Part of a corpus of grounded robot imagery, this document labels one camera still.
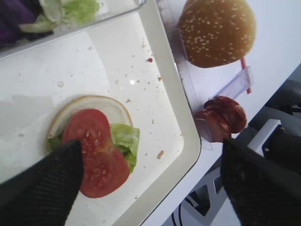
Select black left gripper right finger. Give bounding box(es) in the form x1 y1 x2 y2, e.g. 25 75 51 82
221 139 301 226

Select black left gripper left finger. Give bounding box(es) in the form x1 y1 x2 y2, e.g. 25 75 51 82
0 140 83 226

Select red tomato slices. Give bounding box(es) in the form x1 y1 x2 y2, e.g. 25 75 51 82
62 109 130 198

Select green lettuce leaf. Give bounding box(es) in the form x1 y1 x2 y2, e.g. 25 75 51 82
48 121 140 178

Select lettuce in container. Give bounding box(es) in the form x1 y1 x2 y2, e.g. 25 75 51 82
19 0 102 33

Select clear plastic divider upper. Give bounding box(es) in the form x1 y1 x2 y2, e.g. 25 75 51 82
195 66 254 151

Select bottom bun slice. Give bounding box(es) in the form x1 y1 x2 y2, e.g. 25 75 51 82
46 95 133 153

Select white tray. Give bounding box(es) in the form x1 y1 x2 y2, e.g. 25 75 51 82
0 0 201 226

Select sesame seed top bun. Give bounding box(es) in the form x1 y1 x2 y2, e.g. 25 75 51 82
177 0 256 68

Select clear plastic container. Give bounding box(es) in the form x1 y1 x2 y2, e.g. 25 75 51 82
0 0 146 58

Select purple cabbage leaves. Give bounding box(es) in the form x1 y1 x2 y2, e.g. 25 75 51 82
0 0 44 48

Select red plastic rail strip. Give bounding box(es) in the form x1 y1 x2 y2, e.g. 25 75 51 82
240 57 252 94

